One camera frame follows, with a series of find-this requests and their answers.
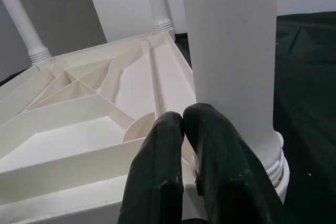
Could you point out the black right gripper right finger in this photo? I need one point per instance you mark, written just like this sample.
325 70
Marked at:
231 182

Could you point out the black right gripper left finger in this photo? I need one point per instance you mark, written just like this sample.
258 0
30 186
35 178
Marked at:
155 176

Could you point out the white plastic table top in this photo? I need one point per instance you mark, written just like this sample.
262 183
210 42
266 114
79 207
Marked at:
65 134

